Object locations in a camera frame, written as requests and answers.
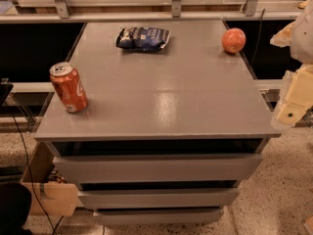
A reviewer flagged orange soda can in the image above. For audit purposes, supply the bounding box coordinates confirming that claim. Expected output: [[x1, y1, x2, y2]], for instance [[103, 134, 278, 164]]
[[49, 62, 88, 113]]

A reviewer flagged cardboard box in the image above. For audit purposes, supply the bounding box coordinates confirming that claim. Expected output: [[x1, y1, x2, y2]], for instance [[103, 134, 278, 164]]
[[22, 143, 78, 216]]

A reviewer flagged blue chip bag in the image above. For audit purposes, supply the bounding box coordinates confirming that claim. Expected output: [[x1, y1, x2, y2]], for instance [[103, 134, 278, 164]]
[[116, 27, 170, 52]]

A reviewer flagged metal frame rail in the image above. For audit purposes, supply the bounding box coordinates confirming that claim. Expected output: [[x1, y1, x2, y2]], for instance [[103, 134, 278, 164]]
[[0, 0, 311, 24]]

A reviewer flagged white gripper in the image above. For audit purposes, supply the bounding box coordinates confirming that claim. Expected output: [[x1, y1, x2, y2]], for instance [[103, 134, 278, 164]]
[[270, 2, 313, 130]]

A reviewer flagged grey drawer cabinet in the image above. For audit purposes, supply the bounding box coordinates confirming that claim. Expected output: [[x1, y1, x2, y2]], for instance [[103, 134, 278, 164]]
[[36, 21, 276, 225]]

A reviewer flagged black round object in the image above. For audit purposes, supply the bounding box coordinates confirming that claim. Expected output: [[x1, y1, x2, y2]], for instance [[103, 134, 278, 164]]
[[0, 183, 32, 235]]

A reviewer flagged black cable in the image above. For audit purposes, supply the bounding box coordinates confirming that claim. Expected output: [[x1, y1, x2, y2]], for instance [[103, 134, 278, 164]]
[[9, 111, 67, 235]]

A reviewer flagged orange apple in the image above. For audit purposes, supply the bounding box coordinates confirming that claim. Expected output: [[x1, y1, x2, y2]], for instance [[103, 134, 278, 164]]
[[222, 27, 246, 54]]

